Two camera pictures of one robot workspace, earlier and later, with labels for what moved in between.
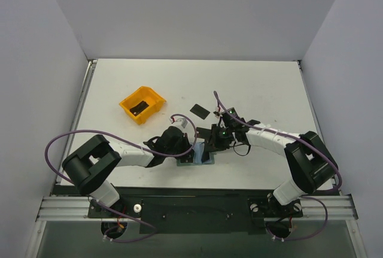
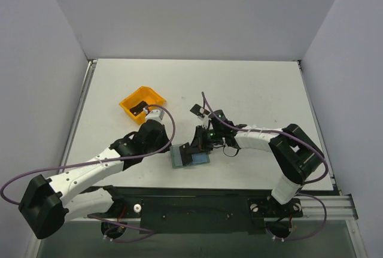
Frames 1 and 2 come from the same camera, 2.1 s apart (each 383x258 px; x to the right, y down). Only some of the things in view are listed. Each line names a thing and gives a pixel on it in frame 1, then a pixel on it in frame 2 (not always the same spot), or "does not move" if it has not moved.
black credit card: [200, 111] does not move
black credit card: [139, 108] does not move
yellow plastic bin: [148, 96] does not move
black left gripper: [189, 147] to [138, 108]
